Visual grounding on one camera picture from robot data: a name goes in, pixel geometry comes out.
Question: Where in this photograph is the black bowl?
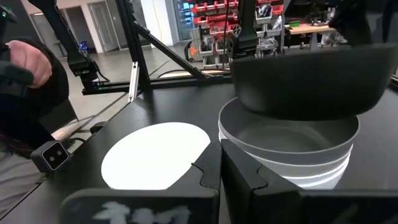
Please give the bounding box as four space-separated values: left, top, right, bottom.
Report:
230 42 398 122

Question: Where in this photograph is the red parts bin shelf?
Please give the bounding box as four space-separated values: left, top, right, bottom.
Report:
190 0 284 68

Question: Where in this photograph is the black aluminium rig frame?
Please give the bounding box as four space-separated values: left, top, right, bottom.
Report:
81 0 234 96

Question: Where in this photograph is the person's hand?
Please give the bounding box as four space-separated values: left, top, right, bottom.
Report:
5 39 53 90

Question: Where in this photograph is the person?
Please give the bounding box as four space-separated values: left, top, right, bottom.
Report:
0 36 79 216

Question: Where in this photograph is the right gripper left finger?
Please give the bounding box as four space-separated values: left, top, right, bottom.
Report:
60 139 223 224

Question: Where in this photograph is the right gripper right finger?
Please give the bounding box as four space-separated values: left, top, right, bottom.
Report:
221 139 398 224

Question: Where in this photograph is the small black depth camera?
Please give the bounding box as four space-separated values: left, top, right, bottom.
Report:
30 140 70 174

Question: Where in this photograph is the white plate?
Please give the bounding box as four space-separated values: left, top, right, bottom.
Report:
101 121 211 191

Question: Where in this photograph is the silver frame bracket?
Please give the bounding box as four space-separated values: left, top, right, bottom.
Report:
127 61 140 103

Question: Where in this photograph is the light grey bowl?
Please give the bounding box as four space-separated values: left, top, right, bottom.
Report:
219 123 355 179

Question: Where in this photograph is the wooden background desk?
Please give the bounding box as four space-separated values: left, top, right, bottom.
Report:
285 22 337 51

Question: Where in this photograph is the dark grey bowl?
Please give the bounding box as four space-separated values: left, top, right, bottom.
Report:
218 96 361 166

